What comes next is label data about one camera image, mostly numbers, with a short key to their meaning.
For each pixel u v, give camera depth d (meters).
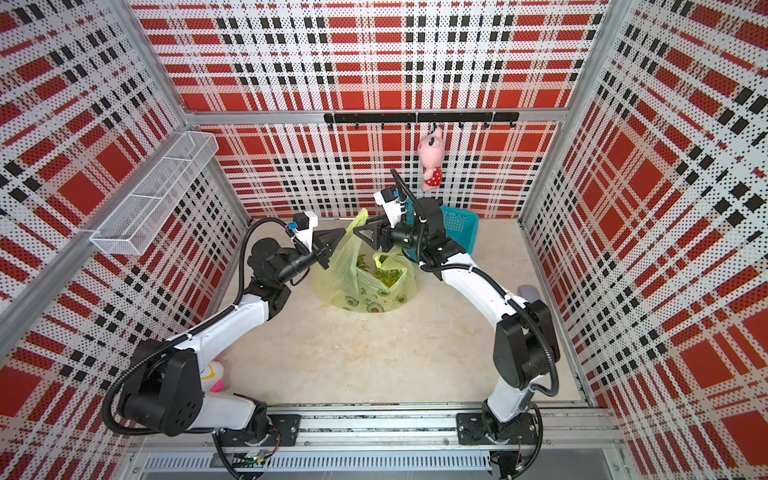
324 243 0.70
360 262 0.78
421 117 0.88
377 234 0.67
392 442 0.73
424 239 0.62
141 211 0.73
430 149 0.91
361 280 0.80
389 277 0.84
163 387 0.42
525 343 0.45
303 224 0.65
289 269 0.67
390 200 0.66
